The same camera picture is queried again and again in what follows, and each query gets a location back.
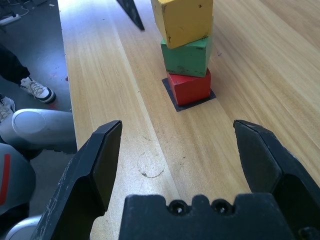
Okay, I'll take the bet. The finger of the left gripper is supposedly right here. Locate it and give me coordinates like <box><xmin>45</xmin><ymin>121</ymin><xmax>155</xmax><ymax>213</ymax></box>
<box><xmin>116</xmin><ymin>0</ymin><xmax>146</xmax><ymax>31</ymax></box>

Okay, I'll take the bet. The grey right robot leg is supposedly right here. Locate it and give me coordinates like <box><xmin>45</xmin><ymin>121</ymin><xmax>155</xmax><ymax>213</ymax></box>
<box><xmin>4</xmin><ymin>214</ymin><xmax>42</xmax><ymax>240</ymax></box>

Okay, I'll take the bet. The grey robot leg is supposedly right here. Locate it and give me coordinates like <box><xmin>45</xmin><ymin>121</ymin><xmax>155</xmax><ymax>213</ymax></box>
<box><xmin>4</xmin><ymin>214</ymin><xmax>42</xmax><ymax>240</ymax></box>
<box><xmin>0</xmin><ymin>108</ymin><xmax>77</xmax><ymax>153</ymax></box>

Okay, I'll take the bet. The yellow wooden block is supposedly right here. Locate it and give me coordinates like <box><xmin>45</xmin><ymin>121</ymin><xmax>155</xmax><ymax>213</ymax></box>
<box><xmin>150</xmin><ymin>0</ymin><xmax>215</xmax><ymax>50</ymax></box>

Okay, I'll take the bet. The white and black sneaker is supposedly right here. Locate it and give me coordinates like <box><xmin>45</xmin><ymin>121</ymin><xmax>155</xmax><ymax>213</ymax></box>
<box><xmin>19</xmin><ymin>76</ymin><xmax>57</xmax><ymax>104</ymax></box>
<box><xmin>0</xmin><ymin>93</ymin><xmax>16</xmax><ymax>123</ymax></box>

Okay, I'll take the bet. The white power strip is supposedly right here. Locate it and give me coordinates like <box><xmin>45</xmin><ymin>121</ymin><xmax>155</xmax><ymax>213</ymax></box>
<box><xmin>0</xmin><ymin>14</ymin><xmax>21</xmax><ymax>27</ymax></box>

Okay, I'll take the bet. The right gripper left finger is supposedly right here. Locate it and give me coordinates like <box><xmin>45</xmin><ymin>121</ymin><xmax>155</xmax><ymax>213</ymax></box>
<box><xmin>31</xmin><ymin>119</ymin><xmax>123</xmax><ymax>240</ymax></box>

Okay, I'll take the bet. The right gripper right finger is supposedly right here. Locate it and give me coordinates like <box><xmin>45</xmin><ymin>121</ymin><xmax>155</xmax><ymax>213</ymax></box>
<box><xmin>232</xmin><ymin>119</ymin><xmax>320</xmax><ymax>240</ymax></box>

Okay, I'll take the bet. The green wooden block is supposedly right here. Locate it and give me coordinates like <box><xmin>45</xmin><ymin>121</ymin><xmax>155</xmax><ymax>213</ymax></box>
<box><xmin>160</xmin><ymin>34</ymin><xmax>213</xmax><ymax>78</ymax></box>

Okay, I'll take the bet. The black square tape marker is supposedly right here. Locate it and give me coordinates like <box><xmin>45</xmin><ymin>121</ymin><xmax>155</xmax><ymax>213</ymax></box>
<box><xmin>161</xmin><ymin>77</ymin><xmax>217</xmax><ymax>113</ymax></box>

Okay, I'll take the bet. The robot waist with red stripe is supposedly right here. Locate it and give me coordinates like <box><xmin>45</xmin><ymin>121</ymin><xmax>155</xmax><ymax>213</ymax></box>
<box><xmin>0</xmin><ymin>142</ymin><xmax>37</xmax><ymax>216</ymax></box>

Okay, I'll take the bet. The grey left robot leg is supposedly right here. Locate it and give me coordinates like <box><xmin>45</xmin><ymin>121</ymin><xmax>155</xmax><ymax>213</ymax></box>
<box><xmin>0</xmin><ymin>108</ymin><xmax>77</xmax><ymax>153</ymax></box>

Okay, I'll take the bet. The red wooden block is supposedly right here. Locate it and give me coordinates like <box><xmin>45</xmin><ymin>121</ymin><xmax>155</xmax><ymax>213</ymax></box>
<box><xmin>166</xmin><ymin>68</ymin><xmax>212</xmax><ymax>106</ymax></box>

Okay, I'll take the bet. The person's black trouser leg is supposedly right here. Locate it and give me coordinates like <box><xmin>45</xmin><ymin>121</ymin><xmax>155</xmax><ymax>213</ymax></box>
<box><xmin>0</xmin><ymin>43</ymin><xmax>31</xmax><ymax>86</ymax></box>

